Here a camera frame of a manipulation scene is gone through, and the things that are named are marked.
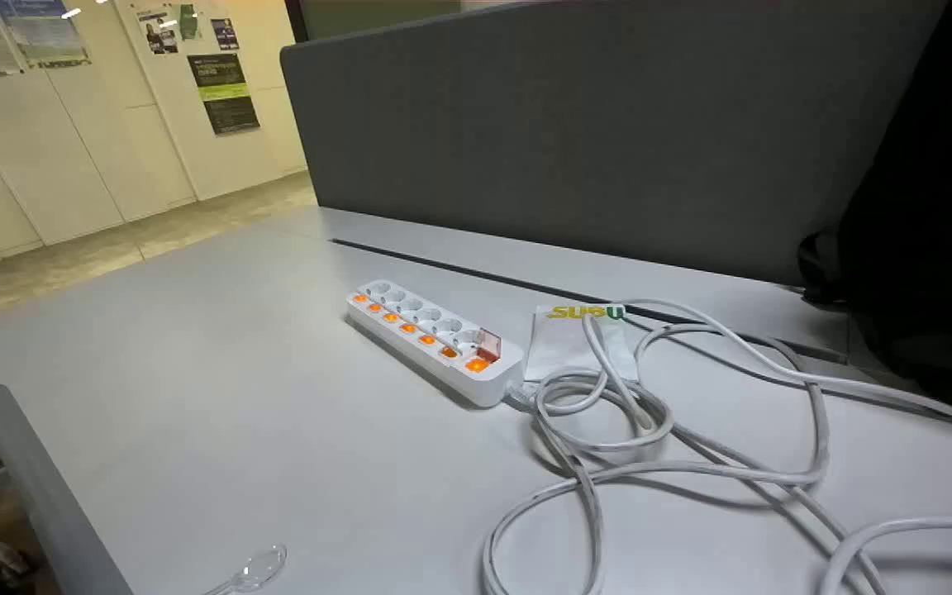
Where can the small dark photo wall notice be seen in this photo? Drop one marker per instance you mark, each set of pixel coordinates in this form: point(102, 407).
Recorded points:
point(160, 35)

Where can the black bag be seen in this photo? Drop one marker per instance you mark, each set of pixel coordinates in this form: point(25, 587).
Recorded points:
point(938, 221)

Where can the white power strip orange switches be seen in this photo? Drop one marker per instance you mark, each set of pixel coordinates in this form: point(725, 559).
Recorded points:
point(462, 368)

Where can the small dark blue wall notice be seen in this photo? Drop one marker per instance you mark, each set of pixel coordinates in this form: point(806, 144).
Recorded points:
point(224, 35)

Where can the grey desk partition panel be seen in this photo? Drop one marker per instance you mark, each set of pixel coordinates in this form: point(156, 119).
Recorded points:
point(609, 132)

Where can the clear plastic spoon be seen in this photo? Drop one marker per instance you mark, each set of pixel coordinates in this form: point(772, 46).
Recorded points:
point(252, 569)

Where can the small green wall notice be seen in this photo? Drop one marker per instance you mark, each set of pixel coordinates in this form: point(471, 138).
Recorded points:
point(188, 20)

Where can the dark poster with green stripe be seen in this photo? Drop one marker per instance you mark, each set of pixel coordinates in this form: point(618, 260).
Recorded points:
point(223, 95)

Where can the blue photo wall poster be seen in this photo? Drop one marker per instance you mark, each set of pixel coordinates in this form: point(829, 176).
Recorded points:
point(47, 35)

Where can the clear plastic bag yellow label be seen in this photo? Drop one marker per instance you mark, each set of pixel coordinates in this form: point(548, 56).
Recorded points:
point(560, 345)

